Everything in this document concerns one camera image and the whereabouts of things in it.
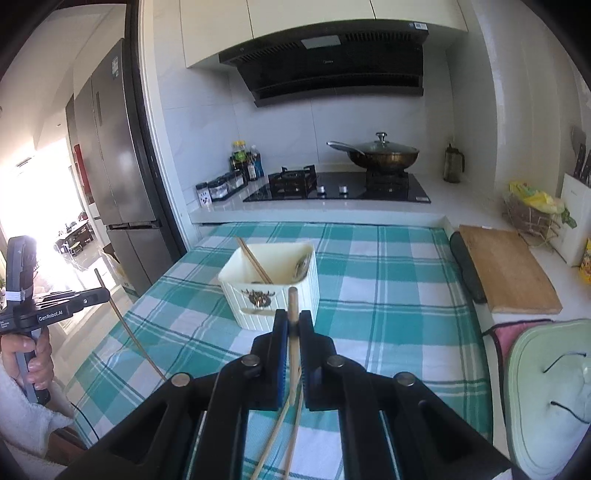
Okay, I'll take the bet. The distant wooden table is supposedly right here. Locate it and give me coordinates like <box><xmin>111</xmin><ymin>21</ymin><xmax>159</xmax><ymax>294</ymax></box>
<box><xmin>54</xmin><ymin>222</ymin><xmax>93</xmax><ymax>257</ymax></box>

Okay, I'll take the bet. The black range hood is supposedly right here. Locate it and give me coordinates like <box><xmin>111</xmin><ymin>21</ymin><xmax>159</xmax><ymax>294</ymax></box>
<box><xmin>218</xmin><ymin>21</ymin><xmax>426</xmax><ymax>108</ymax></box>

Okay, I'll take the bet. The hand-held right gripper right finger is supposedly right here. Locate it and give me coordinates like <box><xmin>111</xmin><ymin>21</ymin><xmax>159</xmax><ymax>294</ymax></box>
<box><xmin>298</xmin><ymin>310</ymin><xmax>513</xmax><ymax>480</ymax></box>

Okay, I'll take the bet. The dark door frame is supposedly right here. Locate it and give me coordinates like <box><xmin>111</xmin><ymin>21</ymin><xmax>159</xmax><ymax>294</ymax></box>
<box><xmin>124</xmin><ymin>0</ymin><xmax>188</xmax><ymax>278</ymax></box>

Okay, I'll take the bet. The white knife block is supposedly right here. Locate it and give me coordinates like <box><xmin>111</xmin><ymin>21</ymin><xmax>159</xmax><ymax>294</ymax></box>
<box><xmin>554</xmin><ymin>173</ymin><xmax>591</xmax><ymax>267</ymax></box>

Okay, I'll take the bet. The wooden cutting board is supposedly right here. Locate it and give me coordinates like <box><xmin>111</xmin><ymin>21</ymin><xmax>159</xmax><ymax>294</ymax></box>
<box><xmin>458</xmin><ymin>224</ymin><xmax>563</xmax><ymax>315</ymax></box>

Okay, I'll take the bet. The pink cloth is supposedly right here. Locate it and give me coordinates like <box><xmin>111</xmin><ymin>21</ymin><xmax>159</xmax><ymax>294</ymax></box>
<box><xmin>480</xmin><ymin>318</ymin><xmax>555</xmax><ymax>370</ymax></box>

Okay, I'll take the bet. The light green plastic lid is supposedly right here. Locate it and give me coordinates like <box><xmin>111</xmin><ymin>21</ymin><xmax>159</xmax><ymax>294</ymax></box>
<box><xmin>501</xmin><ymin>318</ymin><xmax>591</xmax><ymax>480</ymax></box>

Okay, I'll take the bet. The red hanging ornament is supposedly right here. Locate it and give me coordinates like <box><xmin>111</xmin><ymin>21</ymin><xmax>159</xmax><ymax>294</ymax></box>
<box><xmin>73</xmin><ymin>144</ymin><xmax>88</xmax><ymax>204</ymax></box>

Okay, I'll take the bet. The yellow plastic bag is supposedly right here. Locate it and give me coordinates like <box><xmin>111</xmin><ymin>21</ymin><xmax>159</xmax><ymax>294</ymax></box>
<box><xmin>508</xmin><ymin>181</ymin><xmax>573</xmax><ymax>227</ymax></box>

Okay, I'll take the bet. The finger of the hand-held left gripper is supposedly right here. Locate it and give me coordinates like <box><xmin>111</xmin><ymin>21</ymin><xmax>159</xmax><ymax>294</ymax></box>
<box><xmin>37</xmin><ymin>287</ymin><xmax>108</xmax><ymax>301</ymax></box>
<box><xmin>69</xmin><ymin>291</ymin><xmax>110</xmax><ymax>320</ymax></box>

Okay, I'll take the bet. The yellow-capped sauce bottle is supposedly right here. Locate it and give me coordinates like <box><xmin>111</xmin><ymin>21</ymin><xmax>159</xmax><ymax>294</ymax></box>
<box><xmin>231</xmin><ymin>141</ymin><xmax>250</xmax><ymax>178</ymax></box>

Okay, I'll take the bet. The black cable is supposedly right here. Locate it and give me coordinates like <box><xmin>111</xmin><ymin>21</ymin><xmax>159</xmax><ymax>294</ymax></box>
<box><xmin>68</xmin><ymin>401</ymin><xmax>101</xmax><ymax>446</ymax></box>

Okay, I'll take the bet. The glass wok lid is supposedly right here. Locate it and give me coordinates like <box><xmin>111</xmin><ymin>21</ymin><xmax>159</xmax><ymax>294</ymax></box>
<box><xmin>352</xmin><ymin>132</ymin><xmax>420</xmax><ymax>155</ymax></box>

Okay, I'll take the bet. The dark glass jug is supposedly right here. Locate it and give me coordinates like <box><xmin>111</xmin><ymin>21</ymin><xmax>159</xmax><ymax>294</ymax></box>
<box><xmin>443</xmin><ymin>143</ymin><xmax>465</xmax><ymax>184</ymax></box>

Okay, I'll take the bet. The grey refrigerator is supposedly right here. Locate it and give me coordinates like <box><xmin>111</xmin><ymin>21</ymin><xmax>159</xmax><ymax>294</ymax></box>
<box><xmin>65</xmin><ymin>38</ymin><xmax>162</xmax><ymax>298</ymax></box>

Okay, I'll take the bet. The person's left forearm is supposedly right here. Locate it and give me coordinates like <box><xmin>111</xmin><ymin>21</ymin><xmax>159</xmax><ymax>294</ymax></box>
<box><xmin>0</xmin><ymin>364</ymin><xmax>77</xmax><ymax>462</ymax></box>

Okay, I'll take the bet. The cardboard box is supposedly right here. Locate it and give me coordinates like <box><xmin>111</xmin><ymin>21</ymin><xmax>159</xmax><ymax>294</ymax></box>
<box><xmin>102</xmin><ymin>249</ymin><xmax>139</xmax><ymax>301</ymax></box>

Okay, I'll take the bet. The black gas cooktop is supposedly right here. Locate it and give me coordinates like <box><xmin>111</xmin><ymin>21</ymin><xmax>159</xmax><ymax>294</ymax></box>
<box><xmin>242</xmin><ymin>165</ymin><xmax>432</xmax><ymax>204</ymax></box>

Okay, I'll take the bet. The teal plaid tablecloth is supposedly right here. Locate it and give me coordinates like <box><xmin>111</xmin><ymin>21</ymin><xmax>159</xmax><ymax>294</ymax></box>
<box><xmin>60</xmin><ymin>222</ymin><xmax>495</xmax><ymax>480</ymax></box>

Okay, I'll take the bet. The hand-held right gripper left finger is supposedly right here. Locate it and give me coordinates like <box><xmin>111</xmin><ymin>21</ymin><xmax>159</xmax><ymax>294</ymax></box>
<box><xmin>55</xmin><ymin>308</ymin><xmax>291</xmax><ymax>480</ymax></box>

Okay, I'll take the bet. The cream wall cabinet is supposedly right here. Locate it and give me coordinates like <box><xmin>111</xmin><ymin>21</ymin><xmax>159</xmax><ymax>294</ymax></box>
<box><xmin>180</xmin><ymin>0</ymin><xmax>468</xmax><ymax>70</ymax></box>

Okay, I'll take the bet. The dark wok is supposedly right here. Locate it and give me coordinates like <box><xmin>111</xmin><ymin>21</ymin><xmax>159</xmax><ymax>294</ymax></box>
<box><xmin>327</xmin><ymin>138</ymin><xmax>421</xmax><ymax>171</ymax></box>

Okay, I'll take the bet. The cream ribbed utensil holder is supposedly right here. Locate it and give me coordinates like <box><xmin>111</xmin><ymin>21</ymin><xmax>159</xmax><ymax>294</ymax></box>
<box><xmin>217</xmin><ymin>242</ymin><xmax>321</xmax><ymax>330</ymax></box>

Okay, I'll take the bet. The wire basket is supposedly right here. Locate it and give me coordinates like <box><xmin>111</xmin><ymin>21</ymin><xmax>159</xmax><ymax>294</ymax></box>
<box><xmin>503</xmin><ymin>191</ymin><xmax>561</xmax><ymax>247</ymax></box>

